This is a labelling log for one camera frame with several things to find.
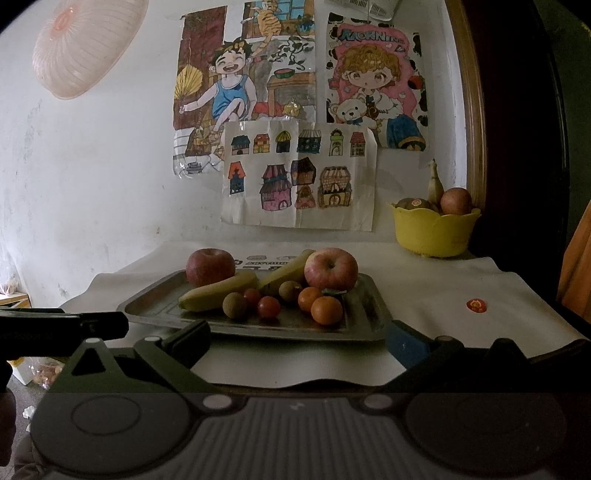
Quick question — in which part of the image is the white plastic basket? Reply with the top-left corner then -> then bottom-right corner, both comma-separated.
325,0 -> 402,21

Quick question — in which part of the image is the pink plastic food cover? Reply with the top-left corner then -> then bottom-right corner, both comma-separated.
32,0 -> 149,100

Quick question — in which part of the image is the yellow plastic bowl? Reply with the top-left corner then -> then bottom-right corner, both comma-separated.
392,203 -> 482,258

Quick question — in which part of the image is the boy cartoon wall poster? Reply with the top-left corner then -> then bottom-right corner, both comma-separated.
173,0 -> 319,178

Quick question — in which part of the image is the brown kiwi fruit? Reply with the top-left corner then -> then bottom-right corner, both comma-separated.
222,292 -> 249,320

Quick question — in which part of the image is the orange tangerine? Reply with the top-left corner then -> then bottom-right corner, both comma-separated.
297,287 -> 323,313
310,296 -> 344,326

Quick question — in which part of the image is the metal tray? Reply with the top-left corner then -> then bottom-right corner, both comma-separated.
116,270 -> 393,342

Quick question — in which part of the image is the red apple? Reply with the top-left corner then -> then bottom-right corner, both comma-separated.
304,248 -> 359,291
440,187 -> 473,216
186,248 -> 236,289

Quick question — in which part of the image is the yellow banana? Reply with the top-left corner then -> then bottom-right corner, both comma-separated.
178,270 -> 259,313
257,249 -> 316,291
426,158 -> 445,208

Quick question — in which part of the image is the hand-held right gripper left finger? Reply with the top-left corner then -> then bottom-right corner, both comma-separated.
60,320 -> 237,412

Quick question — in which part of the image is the cardboard box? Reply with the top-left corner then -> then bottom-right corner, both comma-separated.
0,291 -> 32,309

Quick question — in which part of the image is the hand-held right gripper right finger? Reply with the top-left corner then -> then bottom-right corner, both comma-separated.
358,320 -> 555,412

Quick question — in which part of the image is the white tablecloth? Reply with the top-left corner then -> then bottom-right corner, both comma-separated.
60,242 -> 589,386

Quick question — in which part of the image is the house drawings paper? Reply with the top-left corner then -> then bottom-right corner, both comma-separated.
221,120 -> 379,232

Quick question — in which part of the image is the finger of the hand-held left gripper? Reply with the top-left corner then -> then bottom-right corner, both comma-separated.
0,310 -> 130,357

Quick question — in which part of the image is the girl cartoon poster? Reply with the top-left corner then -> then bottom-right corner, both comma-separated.
325,11 -> 429,151

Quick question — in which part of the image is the wooden door frame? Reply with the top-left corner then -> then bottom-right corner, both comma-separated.
445,0 -> 488,250

